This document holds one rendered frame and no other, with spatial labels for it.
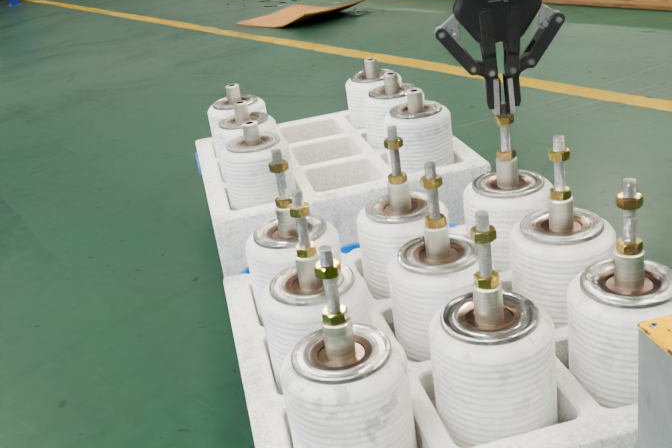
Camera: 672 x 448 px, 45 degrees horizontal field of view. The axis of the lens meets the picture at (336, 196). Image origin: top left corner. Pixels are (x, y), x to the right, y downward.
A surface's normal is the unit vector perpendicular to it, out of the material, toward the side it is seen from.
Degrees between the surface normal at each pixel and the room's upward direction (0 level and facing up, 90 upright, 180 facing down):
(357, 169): 90
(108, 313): 0
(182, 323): 0
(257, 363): 0
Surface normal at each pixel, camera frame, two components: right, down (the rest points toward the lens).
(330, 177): 0.22, 0.34
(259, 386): -0.14, -0.92
